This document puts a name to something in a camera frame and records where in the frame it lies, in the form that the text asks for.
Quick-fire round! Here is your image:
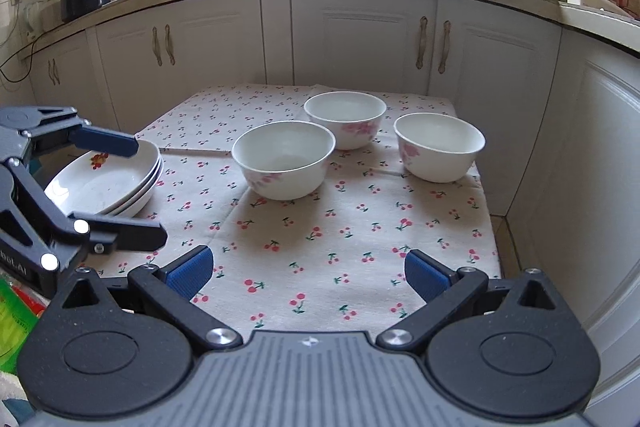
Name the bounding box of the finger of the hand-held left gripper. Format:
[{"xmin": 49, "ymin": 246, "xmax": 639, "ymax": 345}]
[
  {"xmin": 0, "ymin": 157, "xmax": 168, "ymax": 273},
  {"xmin": 0, "ymin": 106, "xmax": 140, "ymax": 158}
]

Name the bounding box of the white fruit print plate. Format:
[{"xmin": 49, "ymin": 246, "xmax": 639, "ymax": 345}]
[
  {"xmin": 115, "ymin": 169, "xmax": 165, "ymax": 219},
  {"xmin": 44, "ymin": 141, "xmax": 161, "ymax": 214},
  {"xmin": 100, "ymin": 154, "xmax": 164, "ymax": 216}
]

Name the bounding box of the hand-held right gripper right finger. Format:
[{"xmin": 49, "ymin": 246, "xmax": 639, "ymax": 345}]
[{"xmin": 376, "ymin": 250, "xmax": 566, "ymax": 355}]

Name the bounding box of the white bowl pink flower print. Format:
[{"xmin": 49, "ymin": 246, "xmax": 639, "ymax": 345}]
[
  {"xmin": 393, "ymin": 112, "xmax": 487, "ymax": 184},
  {"xmin": 231, "ymin": 120, "xmax": 337, "ymax": 201},
  {"xmin": 303, "ymin": 91, "xmax": 388, "ymax": 151}
]

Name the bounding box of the cherry print tablecloth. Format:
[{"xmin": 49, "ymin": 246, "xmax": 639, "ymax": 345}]
[{"xmin": 75, "ymin": 83, "xmax": 502, "ymax": 342}]

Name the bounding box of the green carton box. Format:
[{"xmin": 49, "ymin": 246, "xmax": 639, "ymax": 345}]
[{"xmin": 0, "ymin": 278, "xmax": 47, "ymax": 375}]

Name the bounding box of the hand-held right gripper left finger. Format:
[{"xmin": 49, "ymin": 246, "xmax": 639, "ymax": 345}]
[{"xmin": 55, "ymin": 245, "xmax": 244, "ymax": 355}]

